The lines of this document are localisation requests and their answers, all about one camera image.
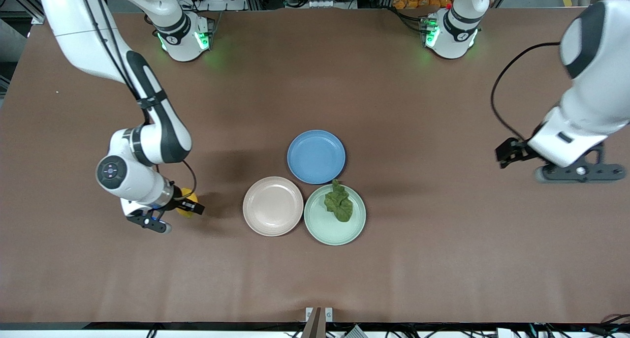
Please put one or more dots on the yellow lemon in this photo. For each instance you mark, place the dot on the yellow lemon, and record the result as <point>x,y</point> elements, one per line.
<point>187,193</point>

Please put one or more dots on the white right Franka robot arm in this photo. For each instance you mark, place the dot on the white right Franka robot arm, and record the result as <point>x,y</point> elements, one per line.
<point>83,33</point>

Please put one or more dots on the blue plate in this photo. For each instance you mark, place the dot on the blue plate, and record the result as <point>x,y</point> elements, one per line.
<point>316,157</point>

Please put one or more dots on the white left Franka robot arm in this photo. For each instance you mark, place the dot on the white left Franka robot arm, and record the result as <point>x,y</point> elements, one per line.
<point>600,97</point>

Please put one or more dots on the green lettuce leaf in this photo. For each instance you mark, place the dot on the green lettuce leaf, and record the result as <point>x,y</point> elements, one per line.
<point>339,205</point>

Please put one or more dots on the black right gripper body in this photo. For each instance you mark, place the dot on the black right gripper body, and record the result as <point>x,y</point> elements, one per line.
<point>179,200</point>

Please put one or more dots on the beige plate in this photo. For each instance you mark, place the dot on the beige plate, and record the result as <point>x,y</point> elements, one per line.
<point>272,206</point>

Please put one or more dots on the camera pole bracket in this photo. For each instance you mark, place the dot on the camera pole bracket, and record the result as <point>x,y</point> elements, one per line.
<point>315,328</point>

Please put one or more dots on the mint green plate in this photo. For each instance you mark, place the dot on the mint green plate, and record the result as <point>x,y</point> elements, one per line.
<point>325,230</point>

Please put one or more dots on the aluminium frame rail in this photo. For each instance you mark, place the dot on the aluminium frame rail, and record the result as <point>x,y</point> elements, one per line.
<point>33,17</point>

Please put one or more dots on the brown table cover sheet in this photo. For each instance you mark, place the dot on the brown table cover sheet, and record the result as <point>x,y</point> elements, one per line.
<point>147,279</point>

